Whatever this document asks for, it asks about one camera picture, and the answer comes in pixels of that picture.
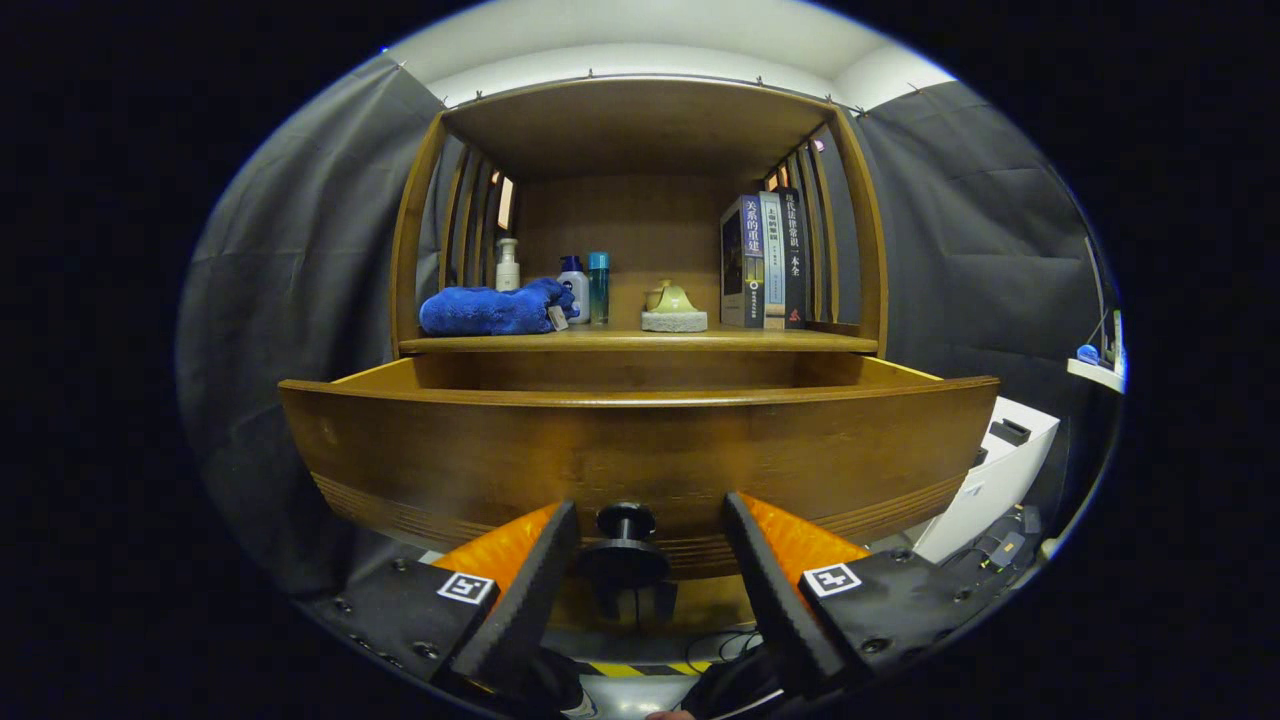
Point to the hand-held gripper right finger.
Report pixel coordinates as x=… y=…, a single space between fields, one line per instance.
x=785 y=610

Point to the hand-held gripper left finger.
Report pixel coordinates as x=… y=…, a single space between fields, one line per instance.
x=525 y=610

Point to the black drawer knob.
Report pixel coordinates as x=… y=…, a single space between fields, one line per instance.
x=625 y=560

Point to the wooden drawer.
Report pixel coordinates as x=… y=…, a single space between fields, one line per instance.
x=800 y=460

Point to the green soap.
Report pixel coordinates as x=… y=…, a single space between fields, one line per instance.
x=675 y=320

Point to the wooden cabinet door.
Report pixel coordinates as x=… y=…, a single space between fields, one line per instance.
x=710 y=600
x=583 y=610

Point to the wooden countertop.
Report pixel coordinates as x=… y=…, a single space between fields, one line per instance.
x=720 y=340

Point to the person's left black shoe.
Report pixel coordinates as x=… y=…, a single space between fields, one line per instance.
x=555 y=685

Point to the person's black shoe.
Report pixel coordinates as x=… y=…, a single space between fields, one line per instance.
x=735 y=685
x=555 y=685

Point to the person's right black shoe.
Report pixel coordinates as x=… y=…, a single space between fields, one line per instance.
x=735 y=685

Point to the yellow black floor tape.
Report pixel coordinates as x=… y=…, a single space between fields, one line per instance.
x=620 y=668

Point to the white box unit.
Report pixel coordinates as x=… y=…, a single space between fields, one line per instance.
x=1000 y=480

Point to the small black device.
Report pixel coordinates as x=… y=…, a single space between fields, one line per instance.
x=1008 y=432

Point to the blue towel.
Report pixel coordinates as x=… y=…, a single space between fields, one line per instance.
x=480 y=312

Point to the white bottle with blue cap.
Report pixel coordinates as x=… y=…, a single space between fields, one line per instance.
x=578 y=290

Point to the clear blue bottle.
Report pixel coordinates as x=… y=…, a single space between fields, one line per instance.
x=599 y=290

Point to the white pump bottle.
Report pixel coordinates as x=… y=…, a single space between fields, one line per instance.
x=507 y=275

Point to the beige lidded tea cup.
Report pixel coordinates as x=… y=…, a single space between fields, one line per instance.
x=652 y=298

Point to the pale-spined book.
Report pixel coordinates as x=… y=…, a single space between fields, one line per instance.
x=772 y=260

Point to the blue-spined book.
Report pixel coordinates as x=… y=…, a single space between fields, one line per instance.
x=752 y=260

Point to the small blue item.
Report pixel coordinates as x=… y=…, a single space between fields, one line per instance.
x=1088 y=353

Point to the white wall shelf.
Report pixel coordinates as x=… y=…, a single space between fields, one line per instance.
x=1095 y=375

